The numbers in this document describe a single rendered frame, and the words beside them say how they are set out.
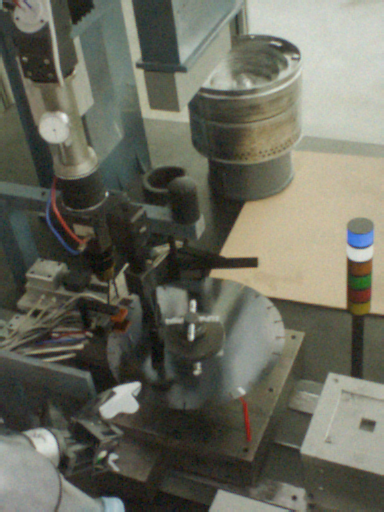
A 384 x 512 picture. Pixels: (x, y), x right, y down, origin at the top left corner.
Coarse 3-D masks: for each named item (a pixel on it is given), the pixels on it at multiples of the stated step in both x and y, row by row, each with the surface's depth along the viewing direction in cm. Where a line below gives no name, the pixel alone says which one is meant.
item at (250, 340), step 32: (160, 288) 154; (192, 288) 153; (224, 288) 152; (128, 320) 149; (224, 320) 145; (256, 320) 144; (128, 352) 142; (160, 352) 141; (224, 352) 139; (256, 352) 138; (160, 384) 135; (192, 384) 135; (224, 384) 134; (256, 384) 133
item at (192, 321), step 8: (192, 304) 143; (192, 312) 140; (168, 320) 140; (176, 320) 140; (184, 320) 139; (192, 320) 139; (200, 320) 140; (208, 320) 139; (216, 320) 139; (192, 328) 138; (192, 336) 137
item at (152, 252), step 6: (120, 246) 125; (126, 246) 124; (120, 252) 125; (126, 252) 124; (132, 252) 123; (138, 252) 122; (144, 252) 121; (150, 252) 121; (156, 252) 121; (144, 258) 122; (150, 258) 121
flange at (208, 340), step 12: (180, 324) 145; (204, 324) 142; (216, 324) 143; (168, 336) 143; (180, 336) 142; (204, 336) 141; (216, 336) 141; (168, 348) 141; (180, 348) 140; (192, 348) 140; (204, 348) 139; (216, 348) 139
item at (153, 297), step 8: (152, 296) 143; (144, 304) 137; (152, 304) 142; (144, 312) 138; (152, 312) 139; (160, 312) 146; (144, 320) 139; (152, 320) 139; (160, 320) 146; (144, 328) 139; (152, 328) 139
